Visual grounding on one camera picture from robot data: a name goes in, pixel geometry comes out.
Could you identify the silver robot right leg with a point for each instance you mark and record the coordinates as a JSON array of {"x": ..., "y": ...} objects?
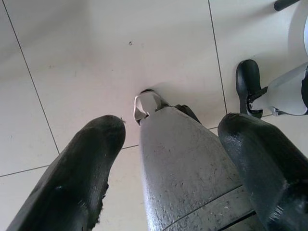
[{"x": 284, "y": 93}]

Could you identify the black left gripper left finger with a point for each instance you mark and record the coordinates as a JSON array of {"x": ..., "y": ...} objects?
[{"x": 72, "y": 180}]

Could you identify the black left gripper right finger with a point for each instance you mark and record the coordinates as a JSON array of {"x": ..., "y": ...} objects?
[{"x": 264, "y": 168}]

